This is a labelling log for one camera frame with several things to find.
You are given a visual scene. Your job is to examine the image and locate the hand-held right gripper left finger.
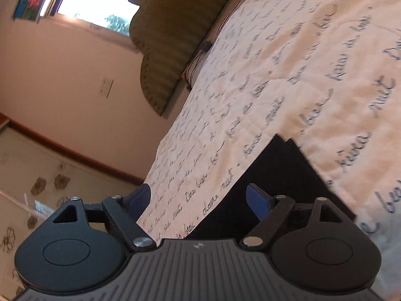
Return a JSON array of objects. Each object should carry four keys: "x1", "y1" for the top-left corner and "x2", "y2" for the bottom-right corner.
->
[{"x1": 51, "y1": 183, "x2": 156, "y2": 253}]

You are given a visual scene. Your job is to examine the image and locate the green scalloped headboard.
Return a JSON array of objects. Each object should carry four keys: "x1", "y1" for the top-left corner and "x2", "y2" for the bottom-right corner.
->
[{"x1": 124, "y1": 0, "x2": 249, "y2": 117}]

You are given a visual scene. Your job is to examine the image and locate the white script printed blanket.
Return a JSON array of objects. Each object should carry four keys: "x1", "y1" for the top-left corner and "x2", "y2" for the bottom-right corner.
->
[{"x1": 137, "y1": 0, "x2": 401, "y2": 301}]

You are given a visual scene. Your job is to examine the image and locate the window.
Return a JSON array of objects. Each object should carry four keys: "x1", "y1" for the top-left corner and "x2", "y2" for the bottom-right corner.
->
[{"x1": 38, "y1": 0, "x2": 142, "y2": 36}]

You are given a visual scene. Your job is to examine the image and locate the black pants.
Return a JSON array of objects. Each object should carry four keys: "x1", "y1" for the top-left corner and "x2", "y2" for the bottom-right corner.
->
[{"x1": 187, "y1": 134, "x2": 357, "y2": 239}]

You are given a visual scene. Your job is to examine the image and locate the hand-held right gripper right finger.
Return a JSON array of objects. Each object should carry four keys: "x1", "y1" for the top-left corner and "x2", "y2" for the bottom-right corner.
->
[{"x1": 239, "y1": 184, "x2": 345, "y2": 253}]

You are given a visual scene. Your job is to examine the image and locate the striped pillow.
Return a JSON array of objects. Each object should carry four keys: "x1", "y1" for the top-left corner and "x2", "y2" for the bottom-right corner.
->
[{"x1": 181, "y1": 42, "x2": 214, "y2": 90}]

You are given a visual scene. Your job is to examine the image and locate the white floral wardrobe door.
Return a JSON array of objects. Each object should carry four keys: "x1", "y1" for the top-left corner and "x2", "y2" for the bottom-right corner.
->
[{"x1": 0, "y1": 125, "x2": 142, "y2": 301}]

